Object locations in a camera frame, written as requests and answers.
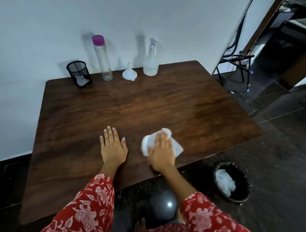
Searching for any person's left hand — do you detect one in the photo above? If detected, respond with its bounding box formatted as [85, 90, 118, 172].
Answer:
[100, 126, 128, 166]

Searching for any person's right hand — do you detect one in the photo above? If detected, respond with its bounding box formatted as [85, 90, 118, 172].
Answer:
[147, 132, 176, 172]

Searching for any white tissue cloth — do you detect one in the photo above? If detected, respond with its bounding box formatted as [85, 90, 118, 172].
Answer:
[141, 128, 184, 158]

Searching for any person's left forearm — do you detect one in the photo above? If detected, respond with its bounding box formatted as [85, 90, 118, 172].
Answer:
[98, 163, 120, 182]

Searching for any person's right forearm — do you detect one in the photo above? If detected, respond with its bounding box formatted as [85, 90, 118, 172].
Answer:
[158, 164, 198, 206]

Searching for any white paper in cup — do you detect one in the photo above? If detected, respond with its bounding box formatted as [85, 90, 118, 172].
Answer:
[76, 76, 91, 87]

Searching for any white plastic funnel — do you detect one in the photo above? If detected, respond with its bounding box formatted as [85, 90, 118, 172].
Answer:
[122, 62, 138, 81]

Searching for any red floral left sleeve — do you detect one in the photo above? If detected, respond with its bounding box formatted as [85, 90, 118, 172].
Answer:
[41, 174, 115, 232]

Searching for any red floral sleeve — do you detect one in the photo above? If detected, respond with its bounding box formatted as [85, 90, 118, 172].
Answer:
[182, 192, 251, 232]
[41, 174, 115, 232]

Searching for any black mesh pen cup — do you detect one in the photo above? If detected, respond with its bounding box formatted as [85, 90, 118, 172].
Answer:
[66, 61, 92, 87]

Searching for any person's foot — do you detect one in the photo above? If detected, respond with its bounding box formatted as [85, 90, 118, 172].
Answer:
[134, 218, 148, 232]

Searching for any clear bottle with purple cap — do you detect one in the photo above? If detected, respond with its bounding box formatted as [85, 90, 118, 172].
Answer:
[92, 35, 113, 81]

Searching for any crumpled white tissue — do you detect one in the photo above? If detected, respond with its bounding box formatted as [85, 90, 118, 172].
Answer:
[215, 169, 237, 197]

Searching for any clear spray bottle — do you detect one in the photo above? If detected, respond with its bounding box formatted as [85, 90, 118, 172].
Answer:
[143, 38, 159, 76]

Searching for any red floral right sleeve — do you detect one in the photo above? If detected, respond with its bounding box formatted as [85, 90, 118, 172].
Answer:
[182, 192, 251, 232]

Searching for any black trash bin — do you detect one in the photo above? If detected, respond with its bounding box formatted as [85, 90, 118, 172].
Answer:
[212, 160, 251, 205]

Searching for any black metal folding chair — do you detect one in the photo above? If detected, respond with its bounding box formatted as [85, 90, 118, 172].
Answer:
[212, 13, 255, 94]

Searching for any brown wooden cabinet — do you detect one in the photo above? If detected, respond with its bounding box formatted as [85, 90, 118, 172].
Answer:
[279, 52, 306, 90]

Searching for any brown wooden door frame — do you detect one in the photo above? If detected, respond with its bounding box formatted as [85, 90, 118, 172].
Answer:
[242, 0, 284, 54]

